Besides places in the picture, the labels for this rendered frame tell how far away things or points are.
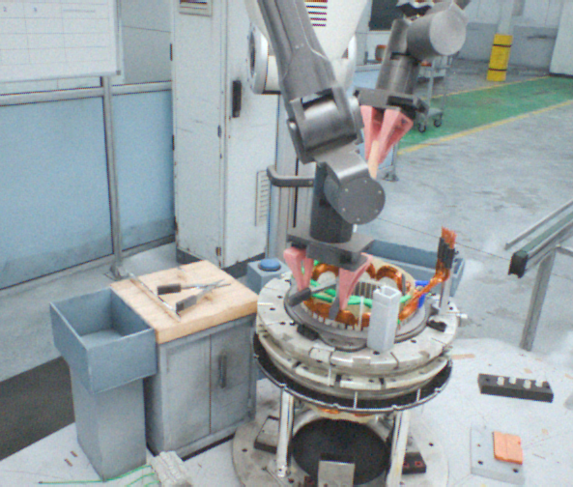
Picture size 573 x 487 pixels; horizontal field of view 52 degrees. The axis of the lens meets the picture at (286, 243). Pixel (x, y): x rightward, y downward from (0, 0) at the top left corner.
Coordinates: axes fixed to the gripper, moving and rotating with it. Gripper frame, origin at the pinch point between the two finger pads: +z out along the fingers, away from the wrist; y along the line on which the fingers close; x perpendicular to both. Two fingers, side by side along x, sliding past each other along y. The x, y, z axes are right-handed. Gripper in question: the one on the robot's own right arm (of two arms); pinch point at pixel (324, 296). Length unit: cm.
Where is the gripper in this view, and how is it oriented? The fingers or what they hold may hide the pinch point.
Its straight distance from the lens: 81.5
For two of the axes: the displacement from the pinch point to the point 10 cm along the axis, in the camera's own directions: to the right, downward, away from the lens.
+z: -0.7, 9.2, 3.8
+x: 4.9, -3.0, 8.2
